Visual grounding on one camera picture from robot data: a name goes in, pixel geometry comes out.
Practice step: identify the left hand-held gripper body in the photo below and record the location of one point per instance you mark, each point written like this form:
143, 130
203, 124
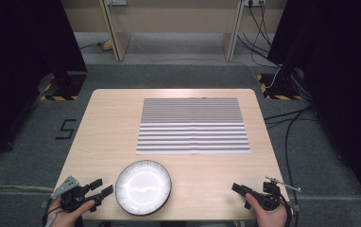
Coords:
71, 197

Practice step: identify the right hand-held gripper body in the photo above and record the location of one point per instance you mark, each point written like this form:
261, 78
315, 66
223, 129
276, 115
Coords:
270, 200

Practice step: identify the white plate with dark rim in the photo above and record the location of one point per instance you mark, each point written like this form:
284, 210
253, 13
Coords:
143, 186

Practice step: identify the person's right hand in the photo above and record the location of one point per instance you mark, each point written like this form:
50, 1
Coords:
270, 219

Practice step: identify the person's left hand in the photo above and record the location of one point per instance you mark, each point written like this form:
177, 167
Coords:
70, 219

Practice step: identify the grey striped placemat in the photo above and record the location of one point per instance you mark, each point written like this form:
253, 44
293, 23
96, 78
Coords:
192, 126

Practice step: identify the stand base with hazard tape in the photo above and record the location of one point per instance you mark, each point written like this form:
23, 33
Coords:
63, 90
279, 91

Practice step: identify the yellow plug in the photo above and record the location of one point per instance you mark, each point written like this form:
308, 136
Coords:
107, 45

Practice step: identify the black curtain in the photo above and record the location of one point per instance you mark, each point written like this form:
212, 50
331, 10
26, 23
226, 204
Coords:
342, 78
18, 63

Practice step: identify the white wall socket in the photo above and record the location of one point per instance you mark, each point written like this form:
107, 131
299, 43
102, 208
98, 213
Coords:
115, 2
254, 2

